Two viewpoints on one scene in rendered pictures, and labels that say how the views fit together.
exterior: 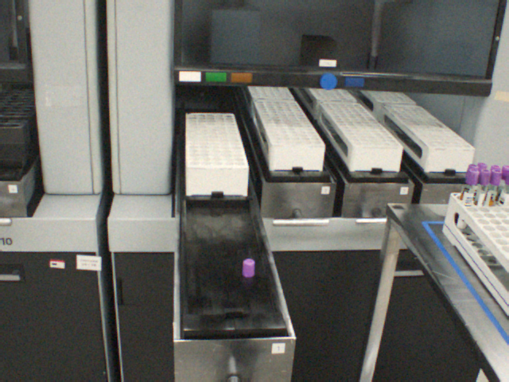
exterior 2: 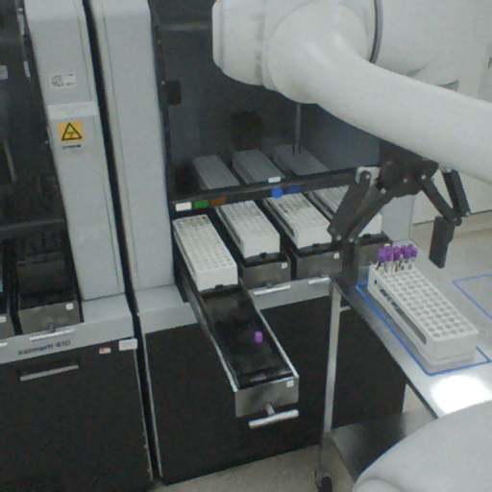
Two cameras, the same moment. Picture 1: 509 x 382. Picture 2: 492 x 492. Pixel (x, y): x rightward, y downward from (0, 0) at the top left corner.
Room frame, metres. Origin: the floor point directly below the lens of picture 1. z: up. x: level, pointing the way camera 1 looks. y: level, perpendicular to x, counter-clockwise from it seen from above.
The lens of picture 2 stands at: (-0.41, 0.19, 1.66)
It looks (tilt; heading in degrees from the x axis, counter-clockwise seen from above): 31 degrees down; 351
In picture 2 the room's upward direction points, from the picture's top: 1 degrees counter-clockwise
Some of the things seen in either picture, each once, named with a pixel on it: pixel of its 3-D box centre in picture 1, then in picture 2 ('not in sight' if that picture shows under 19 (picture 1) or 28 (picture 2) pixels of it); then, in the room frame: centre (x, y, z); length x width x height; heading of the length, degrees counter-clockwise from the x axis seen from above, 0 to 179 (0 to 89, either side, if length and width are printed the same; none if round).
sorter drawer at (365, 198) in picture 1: (336, 138); (278, 212); (1.27, -0.17, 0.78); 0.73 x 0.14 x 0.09; 9
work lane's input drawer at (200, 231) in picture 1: (217, 224); (222, 306); (0.81, 0.06, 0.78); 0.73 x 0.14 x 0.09; 9
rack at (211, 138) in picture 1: (212, 152); (203, 252); (0.98, 0.09, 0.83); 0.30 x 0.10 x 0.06; 9
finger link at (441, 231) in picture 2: not in sight; (439, 242); (0.28, -0.19, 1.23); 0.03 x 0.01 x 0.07; 9
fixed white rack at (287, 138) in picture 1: (284, 134); (245, 224); (1.11, -0.04, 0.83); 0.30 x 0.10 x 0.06; 9
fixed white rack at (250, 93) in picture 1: (264, 94); not in sight; (1.43, 0.00, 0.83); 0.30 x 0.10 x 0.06; 9
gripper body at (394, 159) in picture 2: not in sight; (407, 159); (0.27, -0.12, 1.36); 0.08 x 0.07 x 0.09; 99
